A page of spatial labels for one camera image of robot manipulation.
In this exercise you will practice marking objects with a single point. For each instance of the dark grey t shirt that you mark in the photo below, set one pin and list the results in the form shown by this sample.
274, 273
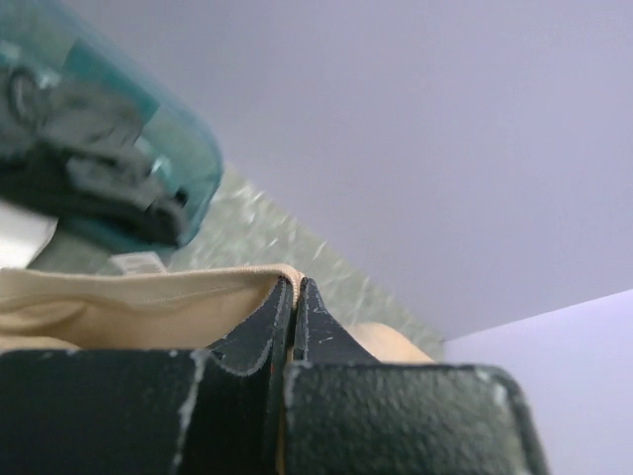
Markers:
68, 149

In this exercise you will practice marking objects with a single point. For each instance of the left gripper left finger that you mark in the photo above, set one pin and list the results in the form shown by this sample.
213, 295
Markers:
154, 411

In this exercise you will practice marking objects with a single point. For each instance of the tan t shirt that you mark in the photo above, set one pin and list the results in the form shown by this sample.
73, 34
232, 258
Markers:
242, 314

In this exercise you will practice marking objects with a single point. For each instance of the teal plastic bin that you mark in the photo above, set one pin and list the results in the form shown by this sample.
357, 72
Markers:
46, 37

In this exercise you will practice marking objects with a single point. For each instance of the white printed t shirt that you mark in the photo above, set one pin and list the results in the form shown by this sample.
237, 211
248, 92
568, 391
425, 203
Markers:
23, 235

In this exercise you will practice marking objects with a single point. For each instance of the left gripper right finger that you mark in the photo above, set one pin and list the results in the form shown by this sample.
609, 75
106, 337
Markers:
347, 412

